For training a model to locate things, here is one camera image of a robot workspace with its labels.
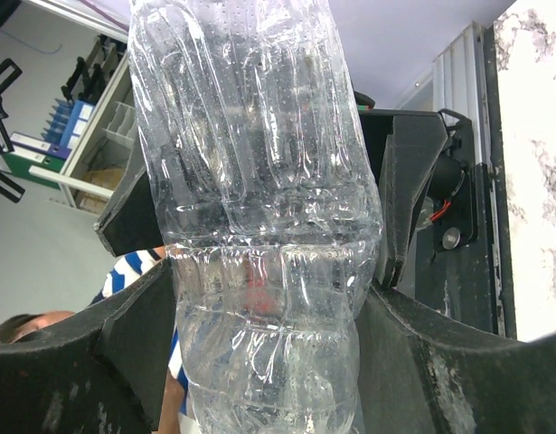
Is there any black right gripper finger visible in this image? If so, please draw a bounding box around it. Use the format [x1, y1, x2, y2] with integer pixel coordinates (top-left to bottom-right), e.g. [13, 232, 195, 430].
[359, 109, 448, 288]
[94, 144, 164, 257]

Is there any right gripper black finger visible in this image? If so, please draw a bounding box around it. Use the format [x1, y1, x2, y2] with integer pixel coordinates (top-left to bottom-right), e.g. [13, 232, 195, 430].
[356, 284, 556, 433]
[0, 259, 179, 434]

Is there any clear plastic bottle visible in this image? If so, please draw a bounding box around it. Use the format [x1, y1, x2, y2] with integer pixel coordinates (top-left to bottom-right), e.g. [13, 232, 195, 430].
[128, 1, 382, 433]

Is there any person in striped shirt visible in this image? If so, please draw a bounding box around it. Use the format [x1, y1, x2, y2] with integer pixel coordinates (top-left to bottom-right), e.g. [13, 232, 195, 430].
[0, 246, 202, 434]

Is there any shelf with blue binders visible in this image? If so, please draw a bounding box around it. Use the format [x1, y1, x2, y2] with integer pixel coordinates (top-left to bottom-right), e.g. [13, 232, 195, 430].
[0, 1, 137, 214]

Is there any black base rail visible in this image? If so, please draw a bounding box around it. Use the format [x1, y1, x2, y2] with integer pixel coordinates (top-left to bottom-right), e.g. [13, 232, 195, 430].
[411, 23, 517, 339]

